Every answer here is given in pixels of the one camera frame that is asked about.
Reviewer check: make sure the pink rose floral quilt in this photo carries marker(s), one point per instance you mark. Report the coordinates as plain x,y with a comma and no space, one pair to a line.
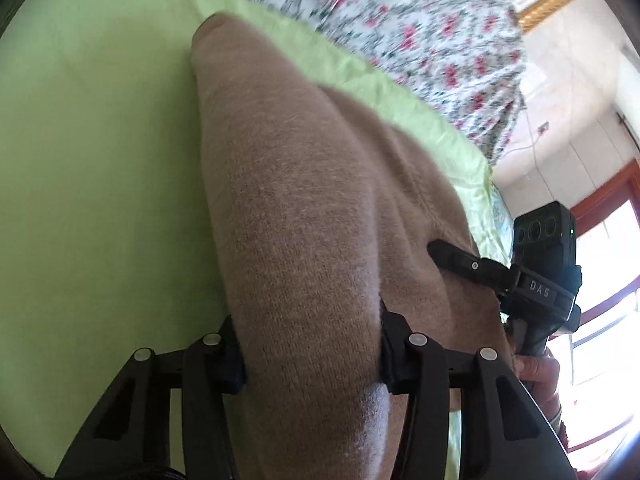
425,35

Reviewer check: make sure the light green bed sheet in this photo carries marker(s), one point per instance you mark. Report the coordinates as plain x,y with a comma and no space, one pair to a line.
100,160

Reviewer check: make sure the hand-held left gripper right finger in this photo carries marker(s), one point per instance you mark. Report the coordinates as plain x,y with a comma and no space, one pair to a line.
392,360

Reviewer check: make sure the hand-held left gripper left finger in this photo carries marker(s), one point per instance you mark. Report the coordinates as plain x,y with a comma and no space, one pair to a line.
232,365

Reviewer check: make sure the wall outlet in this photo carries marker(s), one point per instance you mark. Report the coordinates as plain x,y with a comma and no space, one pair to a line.
543,127

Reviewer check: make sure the person's right hand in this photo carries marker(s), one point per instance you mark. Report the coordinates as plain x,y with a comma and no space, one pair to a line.
542,375

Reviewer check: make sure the light blue patterned sheet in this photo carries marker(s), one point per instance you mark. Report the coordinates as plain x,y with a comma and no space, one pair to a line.
502,210

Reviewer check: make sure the beige knitted sweater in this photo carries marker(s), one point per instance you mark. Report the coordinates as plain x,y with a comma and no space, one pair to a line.
300,210

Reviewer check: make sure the wooden window frame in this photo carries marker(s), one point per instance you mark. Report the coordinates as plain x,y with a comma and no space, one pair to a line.
600,195

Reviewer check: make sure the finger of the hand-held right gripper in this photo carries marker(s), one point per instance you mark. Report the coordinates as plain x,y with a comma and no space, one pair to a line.
465,265

